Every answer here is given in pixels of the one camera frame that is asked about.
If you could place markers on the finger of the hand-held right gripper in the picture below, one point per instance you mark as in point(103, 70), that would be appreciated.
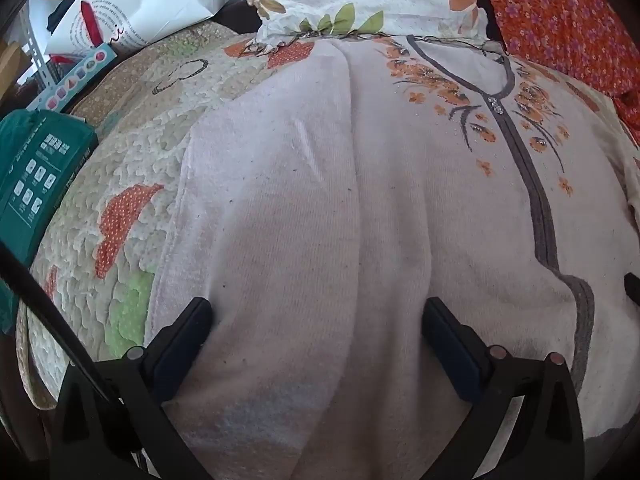
point(633, 288)

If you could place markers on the pink embroidered sweater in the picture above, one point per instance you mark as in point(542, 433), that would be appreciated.
point(350, 210)

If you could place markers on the green cardboard box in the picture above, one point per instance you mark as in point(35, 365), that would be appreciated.
point(35, 170)

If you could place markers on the white printed paper bag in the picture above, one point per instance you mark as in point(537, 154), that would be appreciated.
point(150, 10)

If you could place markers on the light blue patterned box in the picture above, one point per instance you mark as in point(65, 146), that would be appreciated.
point(75, 80)

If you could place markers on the orange floral cloth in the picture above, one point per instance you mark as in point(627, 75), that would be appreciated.
point(560, 15)

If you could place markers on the quilted patchwork bedspread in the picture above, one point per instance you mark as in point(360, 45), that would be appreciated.
point(150, 125)

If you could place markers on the perforated metal rack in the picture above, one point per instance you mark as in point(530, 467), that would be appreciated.
point(32, 42)

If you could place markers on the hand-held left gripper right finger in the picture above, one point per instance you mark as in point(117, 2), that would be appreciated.
point(456, 355)

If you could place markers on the white floral pillow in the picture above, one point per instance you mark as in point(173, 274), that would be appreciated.
point(375, 5)

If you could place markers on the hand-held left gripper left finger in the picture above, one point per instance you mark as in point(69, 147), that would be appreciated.
point(181, 355)

